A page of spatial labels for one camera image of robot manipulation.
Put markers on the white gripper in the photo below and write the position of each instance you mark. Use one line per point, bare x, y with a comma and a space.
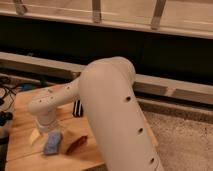
42, 128

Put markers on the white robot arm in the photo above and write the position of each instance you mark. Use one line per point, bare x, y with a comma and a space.
105, 89

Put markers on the wooden table board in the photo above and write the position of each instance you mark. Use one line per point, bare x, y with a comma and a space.
22, 156

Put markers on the brown wooden stick object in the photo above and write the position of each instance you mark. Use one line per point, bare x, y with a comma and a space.
76, 143

